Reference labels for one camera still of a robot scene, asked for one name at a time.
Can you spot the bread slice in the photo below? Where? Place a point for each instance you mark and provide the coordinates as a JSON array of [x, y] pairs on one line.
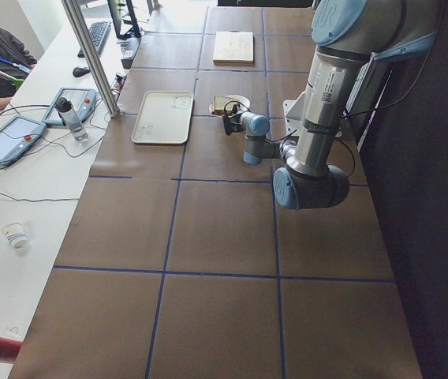
[[219, 103]]

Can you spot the white round plate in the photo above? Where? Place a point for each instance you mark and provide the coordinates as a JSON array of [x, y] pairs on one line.
[[241, 103]]

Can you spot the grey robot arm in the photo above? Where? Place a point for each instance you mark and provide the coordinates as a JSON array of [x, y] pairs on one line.
[[347, 35]]

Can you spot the cream bear tray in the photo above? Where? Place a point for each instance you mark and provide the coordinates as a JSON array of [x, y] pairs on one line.
[[164, 118]]

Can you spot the wooden cutting board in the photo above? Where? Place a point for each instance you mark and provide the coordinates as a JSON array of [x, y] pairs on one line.
[[233, 47]]

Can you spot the far teach pendant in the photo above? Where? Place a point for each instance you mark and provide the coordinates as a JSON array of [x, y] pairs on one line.
[[82, 99]]

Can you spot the teach pendant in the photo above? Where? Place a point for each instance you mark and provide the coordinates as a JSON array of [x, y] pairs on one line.
[[82, 99], [17, 136]]

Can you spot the black power strip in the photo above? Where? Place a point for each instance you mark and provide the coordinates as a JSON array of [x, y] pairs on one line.
[[129, 48]]

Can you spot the clear water bottle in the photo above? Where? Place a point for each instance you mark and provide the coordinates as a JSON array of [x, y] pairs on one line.
[[70, 119]]

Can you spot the black computer mouse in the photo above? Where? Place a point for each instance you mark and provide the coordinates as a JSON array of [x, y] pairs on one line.
[[80, 71]]

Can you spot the black keyboard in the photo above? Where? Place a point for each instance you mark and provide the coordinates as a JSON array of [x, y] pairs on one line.
[[99, 31]]

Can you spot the black monitor stand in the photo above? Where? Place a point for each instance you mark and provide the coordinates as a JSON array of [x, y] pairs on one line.
[[124, 19]]

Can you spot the paper cup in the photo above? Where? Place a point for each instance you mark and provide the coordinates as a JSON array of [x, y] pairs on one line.
[[15, 235]]

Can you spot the near teach pendant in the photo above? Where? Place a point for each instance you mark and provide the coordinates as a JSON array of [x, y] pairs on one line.
[[17, 136]]

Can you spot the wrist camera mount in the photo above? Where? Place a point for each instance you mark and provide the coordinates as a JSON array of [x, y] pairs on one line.
[[232, 123]]

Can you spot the white pole base plate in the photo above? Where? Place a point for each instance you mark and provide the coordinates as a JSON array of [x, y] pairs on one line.
[[313, 115]]

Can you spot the aluminium frame post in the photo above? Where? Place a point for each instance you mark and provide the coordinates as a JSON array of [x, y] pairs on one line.
[[80, 29]]

